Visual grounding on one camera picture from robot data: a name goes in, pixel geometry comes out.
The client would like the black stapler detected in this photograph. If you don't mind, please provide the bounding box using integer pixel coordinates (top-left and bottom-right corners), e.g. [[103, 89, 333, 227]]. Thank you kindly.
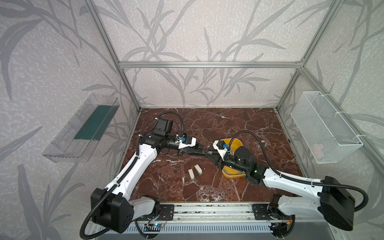
[[178, 147, 219, 158]]

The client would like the white mini stapler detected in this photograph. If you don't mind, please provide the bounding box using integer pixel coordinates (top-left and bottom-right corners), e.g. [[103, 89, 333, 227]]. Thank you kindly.
[[188, 169, 195, 180], [194, 165, 203, 175]]

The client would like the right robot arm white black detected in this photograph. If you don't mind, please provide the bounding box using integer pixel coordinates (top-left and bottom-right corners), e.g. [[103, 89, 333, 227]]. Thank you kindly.
[[213, 140, 356, 231]]

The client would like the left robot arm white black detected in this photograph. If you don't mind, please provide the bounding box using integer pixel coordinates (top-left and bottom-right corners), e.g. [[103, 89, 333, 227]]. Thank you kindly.
[[81, 134, 203, 239]]

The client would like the yellow plastic tray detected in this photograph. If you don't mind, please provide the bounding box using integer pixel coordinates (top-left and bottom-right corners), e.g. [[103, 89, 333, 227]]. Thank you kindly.
[[222, 139, 246, 179]]

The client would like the green circuit board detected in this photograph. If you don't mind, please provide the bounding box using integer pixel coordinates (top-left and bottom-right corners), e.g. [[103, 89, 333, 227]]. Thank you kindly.
[[145, 223, 166, 232]]

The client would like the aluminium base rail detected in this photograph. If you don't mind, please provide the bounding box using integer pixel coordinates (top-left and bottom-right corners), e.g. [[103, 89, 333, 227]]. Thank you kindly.
[[86, 201, 331, 224]]

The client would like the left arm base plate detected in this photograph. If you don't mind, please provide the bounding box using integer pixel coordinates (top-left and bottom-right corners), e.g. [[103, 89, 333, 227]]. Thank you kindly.
[[137, 204, 175, 221]]

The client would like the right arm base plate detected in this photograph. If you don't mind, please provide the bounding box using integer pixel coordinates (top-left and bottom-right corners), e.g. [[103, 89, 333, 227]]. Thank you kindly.
[[252, 204, 291, 221]]

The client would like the aluminium frame crossbar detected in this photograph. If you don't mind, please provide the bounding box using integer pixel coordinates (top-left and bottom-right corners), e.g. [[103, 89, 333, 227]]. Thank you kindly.
[[119, 62, 301, 69]]

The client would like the white wire mesh basket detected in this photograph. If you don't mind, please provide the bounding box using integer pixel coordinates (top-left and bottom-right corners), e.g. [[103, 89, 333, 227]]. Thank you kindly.
[[291, 91, 364, 164]]

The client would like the clear plastic wall bin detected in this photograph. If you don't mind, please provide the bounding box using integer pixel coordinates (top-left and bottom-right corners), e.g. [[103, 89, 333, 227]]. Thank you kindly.
[[43, 94, 120, 163]]

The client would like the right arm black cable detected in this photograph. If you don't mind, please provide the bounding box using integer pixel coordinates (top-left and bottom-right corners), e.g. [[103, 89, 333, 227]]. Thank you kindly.
[[227, 130, 369, 212]]

